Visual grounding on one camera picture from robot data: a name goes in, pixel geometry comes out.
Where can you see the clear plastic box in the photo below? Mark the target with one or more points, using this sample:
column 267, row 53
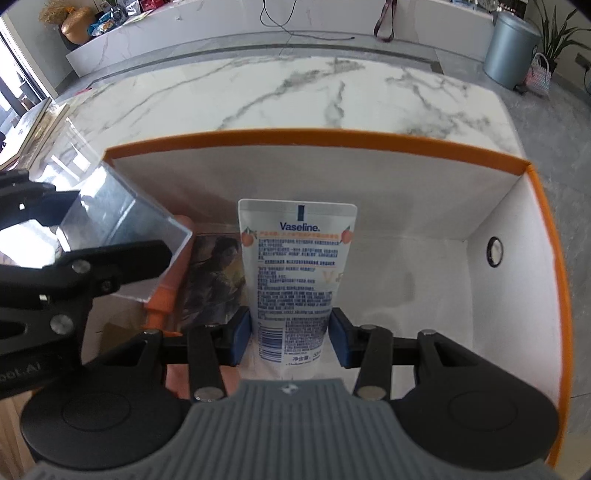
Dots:
column 124, row 217

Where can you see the long-leaf potted plant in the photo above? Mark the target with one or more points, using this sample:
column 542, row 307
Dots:
column 556, row 32

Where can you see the white lotion tube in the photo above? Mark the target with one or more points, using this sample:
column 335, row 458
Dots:
column 295, row 277

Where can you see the orange cardboard box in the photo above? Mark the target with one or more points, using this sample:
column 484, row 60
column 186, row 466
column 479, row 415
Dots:
column 323, row 175

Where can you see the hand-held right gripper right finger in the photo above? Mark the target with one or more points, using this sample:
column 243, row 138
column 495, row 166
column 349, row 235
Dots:
column 341, row 337

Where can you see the grey metal trash bin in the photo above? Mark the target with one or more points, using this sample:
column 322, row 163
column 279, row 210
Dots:
column 510, row 50

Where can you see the pink lotion bottle orange cap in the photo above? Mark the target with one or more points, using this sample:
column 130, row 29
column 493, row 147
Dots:
column 164, row 309

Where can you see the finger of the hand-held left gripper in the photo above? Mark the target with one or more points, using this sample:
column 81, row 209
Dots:
column 115, row 263
column 32, row 203

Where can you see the blue snack packet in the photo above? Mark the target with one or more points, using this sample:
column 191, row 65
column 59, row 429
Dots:
column 106, row 23

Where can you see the figure print card box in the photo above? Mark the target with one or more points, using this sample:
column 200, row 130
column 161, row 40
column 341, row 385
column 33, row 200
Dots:
column 212, row 277

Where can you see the pink woven bag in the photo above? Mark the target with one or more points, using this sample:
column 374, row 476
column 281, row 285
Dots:
column 538, row 76

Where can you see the wall socket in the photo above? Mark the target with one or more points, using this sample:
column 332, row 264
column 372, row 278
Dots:
column 581, row 59

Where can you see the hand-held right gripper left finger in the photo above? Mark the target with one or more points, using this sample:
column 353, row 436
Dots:
column 240, row 334

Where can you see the dried flower bunch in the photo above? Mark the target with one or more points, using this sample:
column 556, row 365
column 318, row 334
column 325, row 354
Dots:
column 57, row 10

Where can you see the white marble television cabinet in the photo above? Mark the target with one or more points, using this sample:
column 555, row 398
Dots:
column 221, row 41

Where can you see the gold vase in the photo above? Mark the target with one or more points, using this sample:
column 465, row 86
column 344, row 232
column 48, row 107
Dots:
column 78, row 26

